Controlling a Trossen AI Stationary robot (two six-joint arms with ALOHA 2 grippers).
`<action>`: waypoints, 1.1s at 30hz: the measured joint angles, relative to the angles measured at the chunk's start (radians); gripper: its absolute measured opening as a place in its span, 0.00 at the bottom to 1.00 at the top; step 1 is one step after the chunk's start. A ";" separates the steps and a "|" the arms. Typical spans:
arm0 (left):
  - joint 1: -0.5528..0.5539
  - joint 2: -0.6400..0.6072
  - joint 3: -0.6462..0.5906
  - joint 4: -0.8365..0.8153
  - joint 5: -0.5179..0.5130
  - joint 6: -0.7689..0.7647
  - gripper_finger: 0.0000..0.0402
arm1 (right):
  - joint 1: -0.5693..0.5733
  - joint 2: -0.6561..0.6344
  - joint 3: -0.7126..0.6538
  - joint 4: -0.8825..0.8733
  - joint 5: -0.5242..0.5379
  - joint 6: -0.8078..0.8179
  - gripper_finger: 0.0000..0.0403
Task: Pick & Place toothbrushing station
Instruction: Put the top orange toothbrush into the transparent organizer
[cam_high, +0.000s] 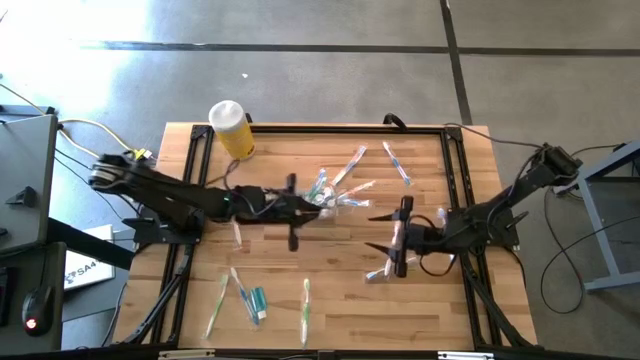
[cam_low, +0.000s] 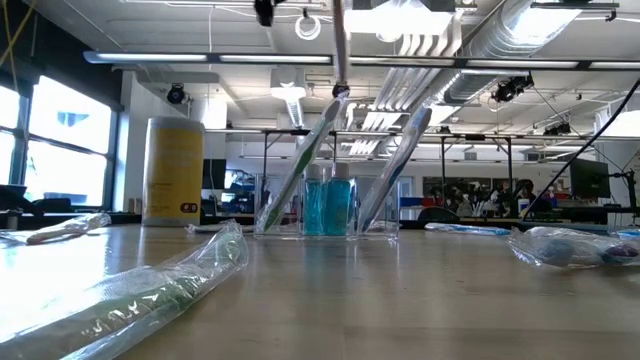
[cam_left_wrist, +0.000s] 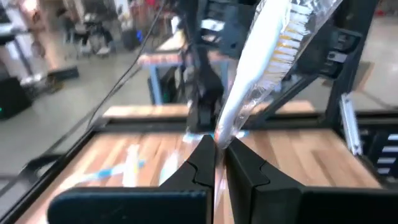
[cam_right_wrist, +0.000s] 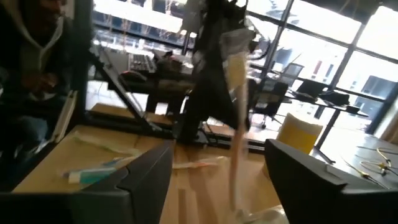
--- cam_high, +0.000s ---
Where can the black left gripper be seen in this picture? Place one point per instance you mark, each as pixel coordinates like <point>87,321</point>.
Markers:
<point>265,205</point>

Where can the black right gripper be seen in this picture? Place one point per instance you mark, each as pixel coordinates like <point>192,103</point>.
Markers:
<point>422,239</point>

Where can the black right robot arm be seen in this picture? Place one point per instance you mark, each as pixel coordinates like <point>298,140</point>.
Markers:
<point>500,210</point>

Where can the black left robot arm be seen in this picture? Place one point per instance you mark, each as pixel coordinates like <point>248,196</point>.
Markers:
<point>165,192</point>

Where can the clear acrylic organizer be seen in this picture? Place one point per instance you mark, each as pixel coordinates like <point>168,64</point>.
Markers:
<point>334,216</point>

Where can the yellow wipes canister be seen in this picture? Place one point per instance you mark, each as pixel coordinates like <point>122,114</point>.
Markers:
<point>235,135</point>

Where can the black diagonal bar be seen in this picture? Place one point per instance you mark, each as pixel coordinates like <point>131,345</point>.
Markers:
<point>90,244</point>

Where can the white printed box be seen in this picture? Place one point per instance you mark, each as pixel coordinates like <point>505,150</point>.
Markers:
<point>90,270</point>

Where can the blue-grey metal table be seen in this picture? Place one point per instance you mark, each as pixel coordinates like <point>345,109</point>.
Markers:
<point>612,281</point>

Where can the grey desk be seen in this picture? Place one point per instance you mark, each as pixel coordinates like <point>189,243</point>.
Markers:
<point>25,165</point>

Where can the black computer mouse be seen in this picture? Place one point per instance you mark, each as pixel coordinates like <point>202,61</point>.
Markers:
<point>37,307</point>

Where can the dark mouse pad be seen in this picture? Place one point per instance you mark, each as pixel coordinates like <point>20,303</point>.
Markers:
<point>10,325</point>

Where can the black aluminium table frame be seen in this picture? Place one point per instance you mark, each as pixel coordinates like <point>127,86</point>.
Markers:
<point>325,129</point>

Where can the silver metal bracket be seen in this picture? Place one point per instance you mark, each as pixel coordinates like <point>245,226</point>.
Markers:
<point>465,355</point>
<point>186,354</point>

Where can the black triangular bracket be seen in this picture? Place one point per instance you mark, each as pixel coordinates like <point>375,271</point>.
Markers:
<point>22,196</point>

